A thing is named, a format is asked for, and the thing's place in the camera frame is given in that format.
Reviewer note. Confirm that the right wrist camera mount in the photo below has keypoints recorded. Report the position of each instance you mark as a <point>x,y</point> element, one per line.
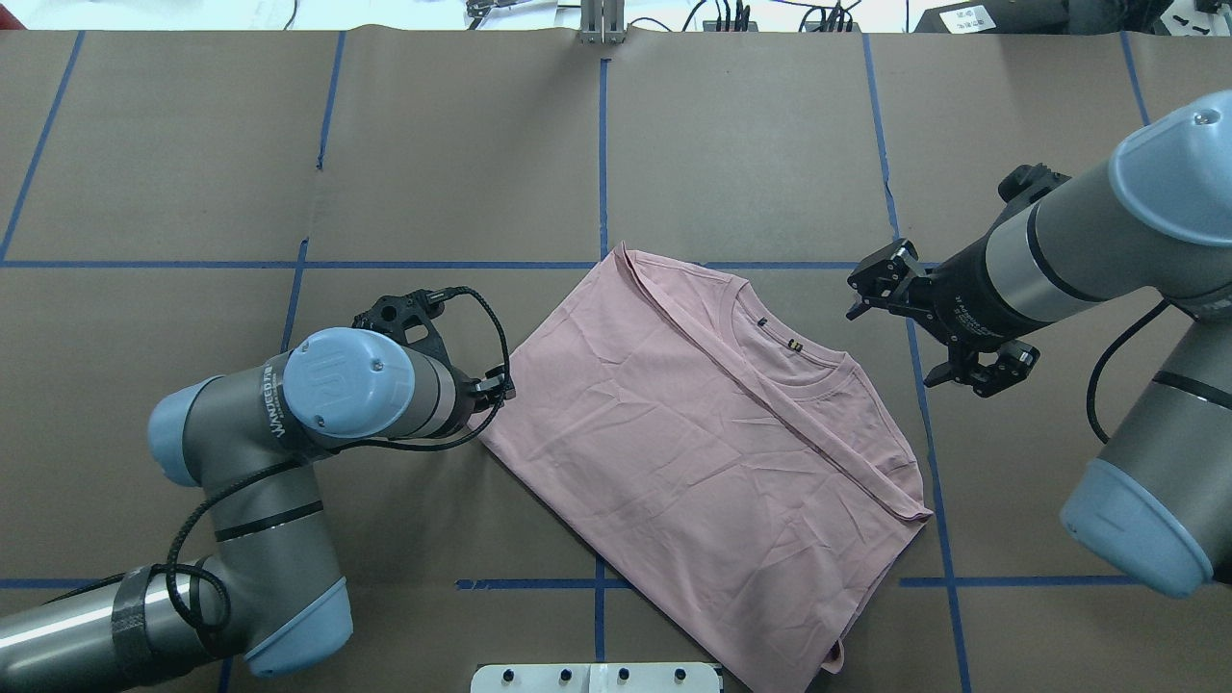
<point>1028,182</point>

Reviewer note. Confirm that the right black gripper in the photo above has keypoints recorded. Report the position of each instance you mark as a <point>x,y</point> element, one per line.
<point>962,288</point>

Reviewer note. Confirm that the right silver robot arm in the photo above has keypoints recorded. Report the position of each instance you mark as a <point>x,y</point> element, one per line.
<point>1154,502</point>

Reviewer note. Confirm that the black box with label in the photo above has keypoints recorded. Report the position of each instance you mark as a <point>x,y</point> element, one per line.
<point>995,17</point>

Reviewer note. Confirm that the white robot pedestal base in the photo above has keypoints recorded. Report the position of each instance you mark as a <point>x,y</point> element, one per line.
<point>687,676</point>

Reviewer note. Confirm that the pink Snoopy t-shirt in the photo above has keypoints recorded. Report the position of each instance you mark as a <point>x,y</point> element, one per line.
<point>749,483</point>

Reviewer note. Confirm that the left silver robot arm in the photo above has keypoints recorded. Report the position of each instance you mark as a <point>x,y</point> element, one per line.
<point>253,571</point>

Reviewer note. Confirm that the aluminium frame post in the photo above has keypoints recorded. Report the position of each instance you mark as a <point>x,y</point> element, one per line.
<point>602,22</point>

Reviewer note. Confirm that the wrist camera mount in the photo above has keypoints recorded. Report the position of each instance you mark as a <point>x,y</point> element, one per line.
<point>1028,182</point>
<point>409,321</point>

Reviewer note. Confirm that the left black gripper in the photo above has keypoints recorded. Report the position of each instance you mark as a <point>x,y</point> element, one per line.
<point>492,388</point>

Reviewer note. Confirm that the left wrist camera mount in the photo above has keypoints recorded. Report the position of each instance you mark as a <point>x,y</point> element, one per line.
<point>409,321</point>

